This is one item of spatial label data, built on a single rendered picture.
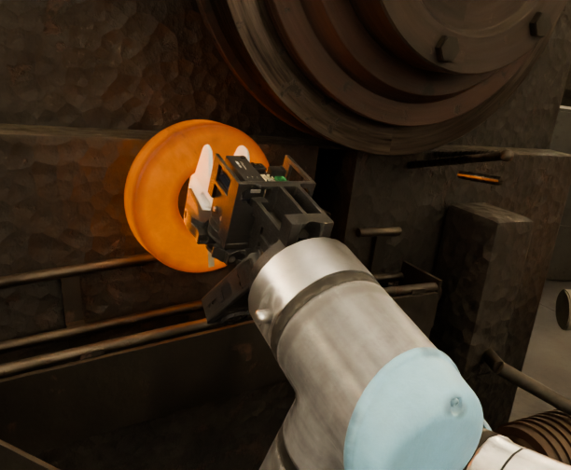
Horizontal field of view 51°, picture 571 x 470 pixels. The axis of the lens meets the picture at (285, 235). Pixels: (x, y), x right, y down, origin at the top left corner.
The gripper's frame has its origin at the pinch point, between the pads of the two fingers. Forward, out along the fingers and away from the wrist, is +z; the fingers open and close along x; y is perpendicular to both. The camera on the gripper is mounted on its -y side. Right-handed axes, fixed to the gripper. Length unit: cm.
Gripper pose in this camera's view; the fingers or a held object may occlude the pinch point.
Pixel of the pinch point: (204, 178)
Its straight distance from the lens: 62.2
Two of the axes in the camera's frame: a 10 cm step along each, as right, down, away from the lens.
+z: -4.4, -5.5, 7.1
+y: 2.4, -8.3, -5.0
